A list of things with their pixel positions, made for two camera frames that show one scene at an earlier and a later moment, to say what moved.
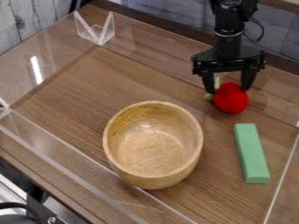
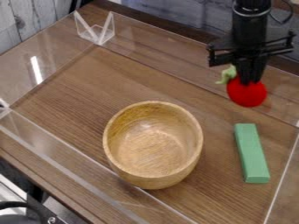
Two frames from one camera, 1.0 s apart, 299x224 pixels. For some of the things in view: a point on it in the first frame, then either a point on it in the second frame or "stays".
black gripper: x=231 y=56 to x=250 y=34
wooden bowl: x=154 y=140 stays
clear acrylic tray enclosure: x=111 y=129 stays
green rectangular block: x=253 y=158 stays
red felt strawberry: x=230 y=99 to x=247 y=95
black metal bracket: x=40 y=213 stays
